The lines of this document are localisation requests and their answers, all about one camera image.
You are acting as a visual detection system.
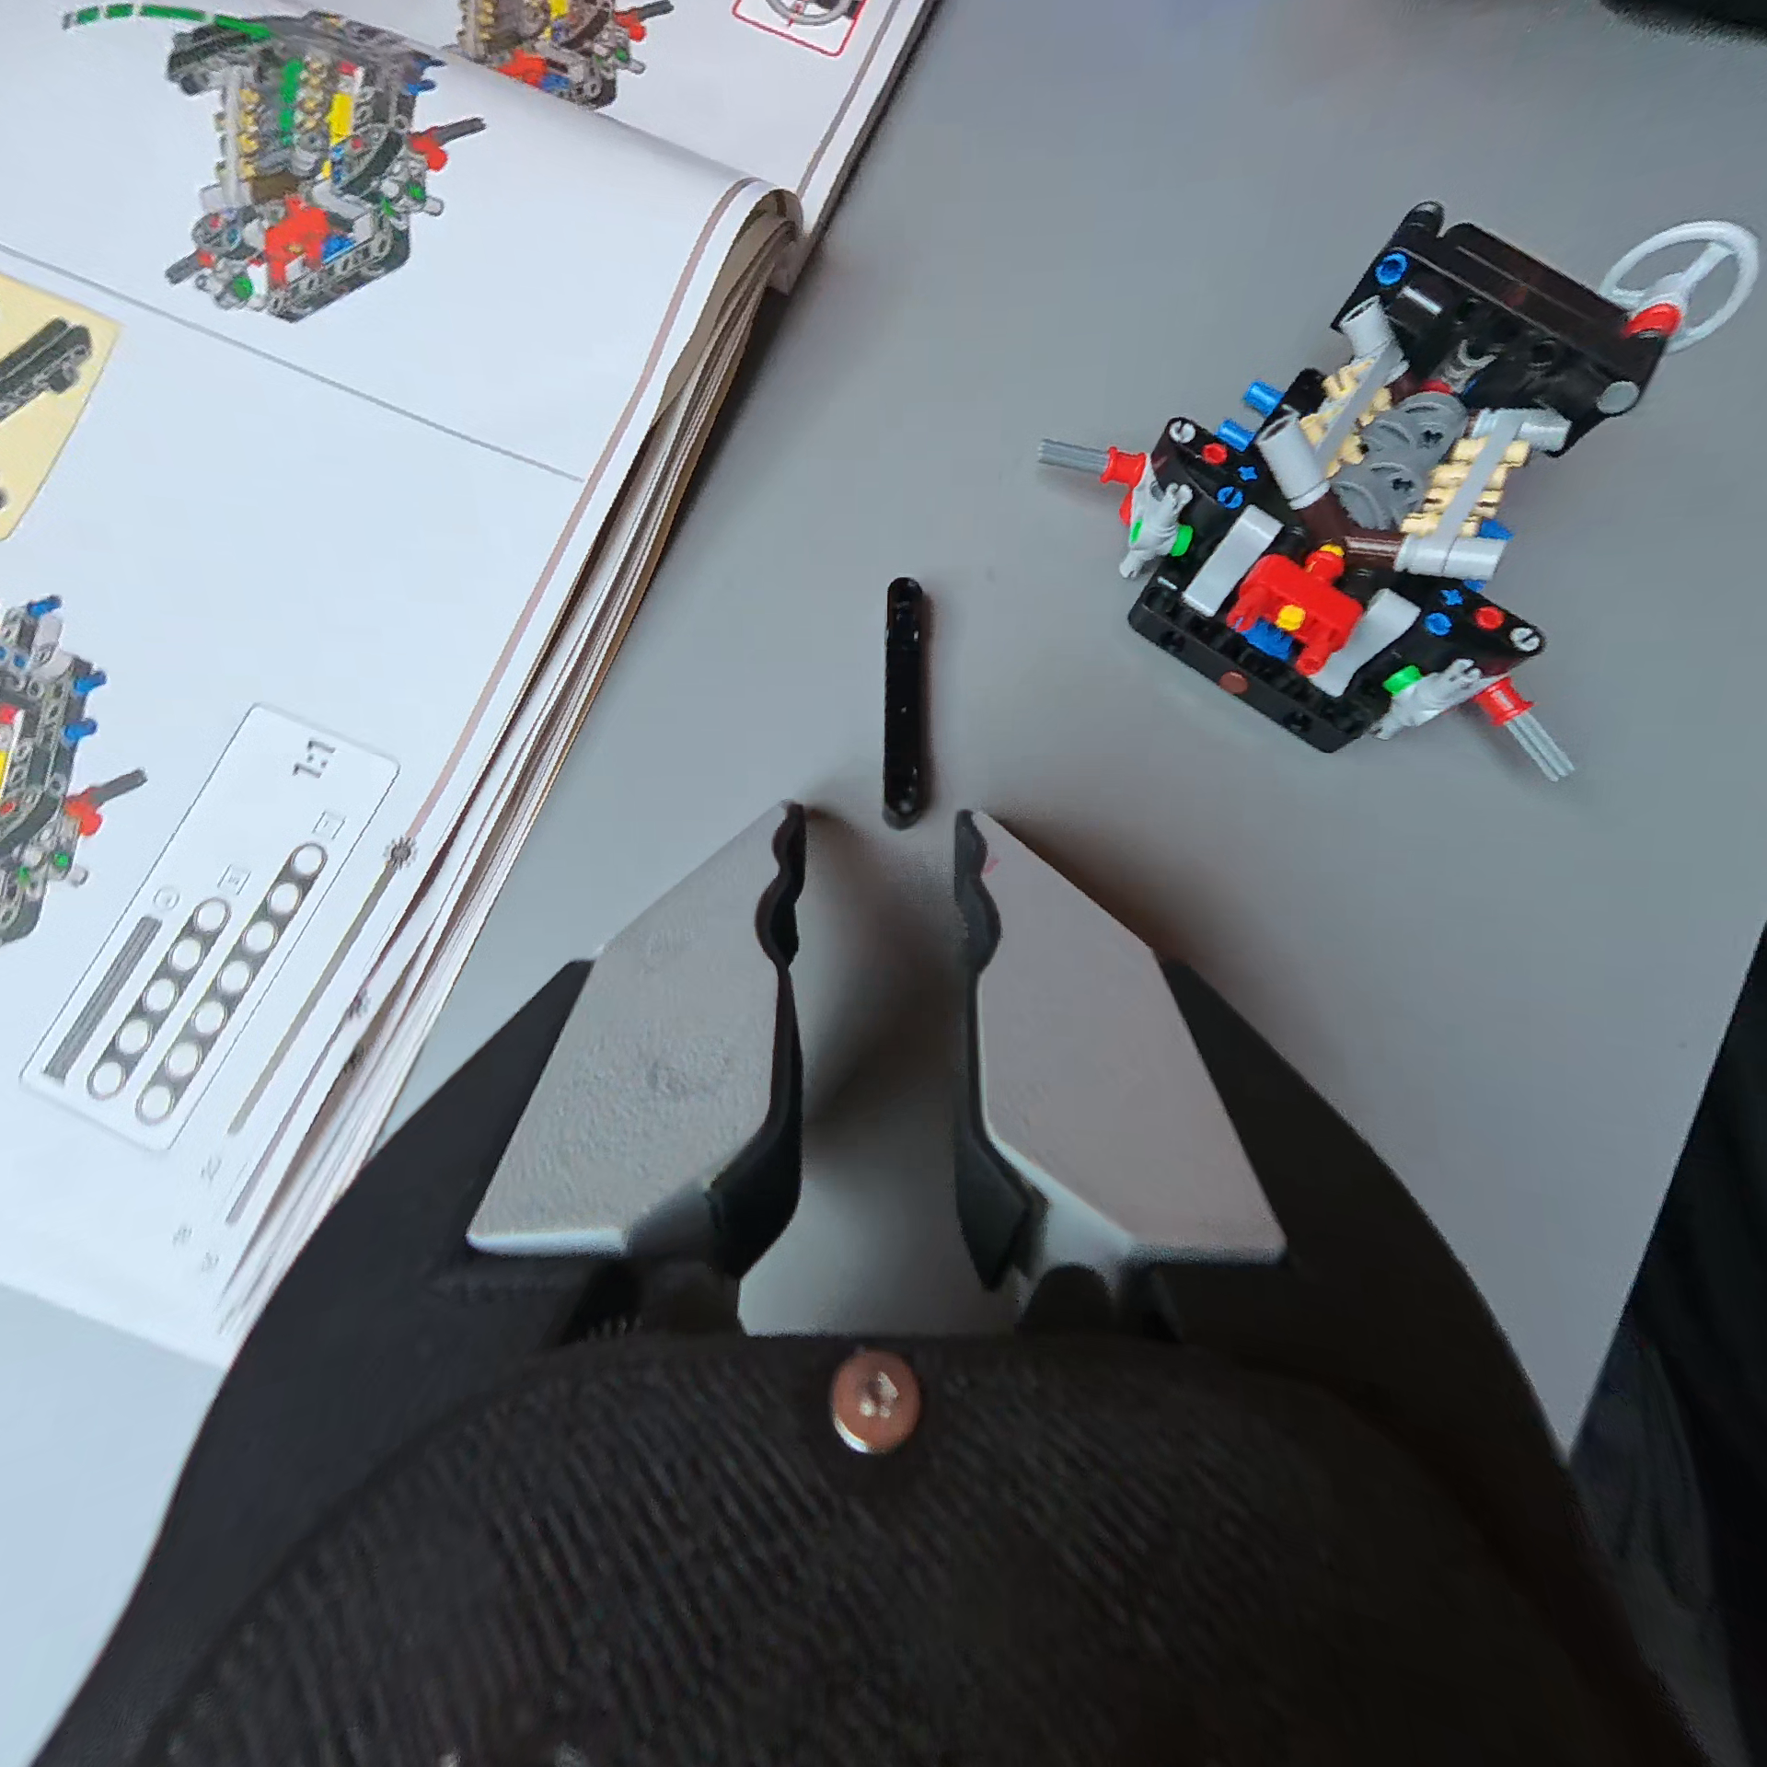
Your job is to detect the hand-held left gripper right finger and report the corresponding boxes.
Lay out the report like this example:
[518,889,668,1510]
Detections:
[953,806,1293,1294]

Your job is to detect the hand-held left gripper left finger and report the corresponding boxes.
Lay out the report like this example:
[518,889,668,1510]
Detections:
[466,800,808,1282]

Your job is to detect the black lego beam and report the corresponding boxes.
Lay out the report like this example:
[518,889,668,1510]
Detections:
[881,577,931,830]

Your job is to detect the partly built lego assembly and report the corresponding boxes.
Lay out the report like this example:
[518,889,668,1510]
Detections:
[1038,203,1763,782]

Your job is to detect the lego instruction booklet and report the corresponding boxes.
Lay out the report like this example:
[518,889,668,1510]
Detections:
[0,0,949,1371]

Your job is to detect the dark cloth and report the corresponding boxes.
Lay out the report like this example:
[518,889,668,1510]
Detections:
[1565,925,1767,1767]

